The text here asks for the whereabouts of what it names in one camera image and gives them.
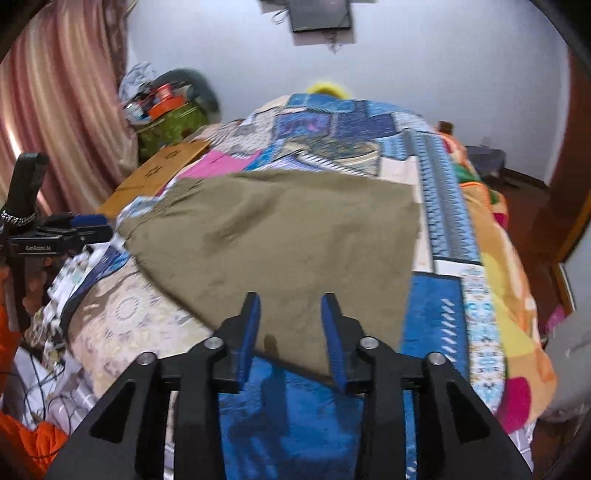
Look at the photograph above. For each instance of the pink striped curtain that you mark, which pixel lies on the pink striped curtain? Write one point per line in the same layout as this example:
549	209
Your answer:
60	106

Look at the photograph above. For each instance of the wall-mounted television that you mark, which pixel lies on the wall-mounted television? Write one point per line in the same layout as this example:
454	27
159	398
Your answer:
320	14

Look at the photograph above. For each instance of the patchwork quilt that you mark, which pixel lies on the patchwork quilt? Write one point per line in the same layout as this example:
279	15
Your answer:
286	258

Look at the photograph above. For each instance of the orange floral blanket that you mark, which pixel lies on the orange floral blanket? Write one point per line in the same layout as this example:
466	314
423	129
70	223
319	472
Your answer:
503	277

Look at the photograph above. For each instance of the cardboard box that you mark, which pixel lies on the cardboard box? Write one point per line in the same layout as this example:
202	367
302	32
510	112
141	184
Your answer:
154	177

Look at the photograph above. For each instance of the dark grey stool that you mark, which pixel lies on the dark grey stool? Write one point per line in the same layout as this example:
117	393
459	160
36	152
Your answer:
485	159

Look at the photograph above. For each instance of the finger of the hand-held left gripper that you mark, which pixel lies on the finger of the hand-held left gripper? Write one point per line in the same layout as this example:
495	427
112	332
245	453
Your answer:
90	220

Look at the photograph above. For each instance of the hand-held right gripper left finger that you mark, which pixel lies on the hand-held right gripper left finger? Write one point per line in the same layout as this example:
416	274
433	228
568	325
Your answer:
248	330

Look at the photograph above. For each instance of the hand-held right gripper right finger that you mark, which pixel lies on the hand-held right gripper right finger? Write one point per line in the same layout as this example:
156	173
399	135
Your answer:
333	332

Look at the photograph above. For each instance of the yellow round object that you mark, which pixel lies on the yellow round object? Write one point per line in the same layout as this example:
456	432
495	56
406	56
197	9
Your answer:
328	88

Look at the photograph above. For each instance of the wooden door frame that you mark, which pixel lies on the wooden door frame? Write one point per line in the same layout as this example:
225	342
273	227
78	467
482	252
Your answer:
570	152

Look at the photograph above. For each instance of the green bag of clutter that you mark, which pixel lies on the green bag of clutter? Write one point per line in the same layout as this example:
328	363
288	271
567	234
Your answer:
168	110

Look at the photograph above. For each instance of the olive green pants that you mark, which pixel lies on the olive green pants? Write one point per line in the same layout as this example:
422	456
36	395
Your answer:
277	249

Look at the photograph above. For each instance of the orange cloth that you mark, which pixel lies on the orange cloth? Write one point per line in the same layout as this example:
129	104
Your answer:
23	415

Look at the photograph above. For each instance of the pink cloth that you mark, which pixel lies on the pink cloth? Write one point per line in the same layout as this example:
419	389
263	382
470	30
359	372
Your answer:
221	164

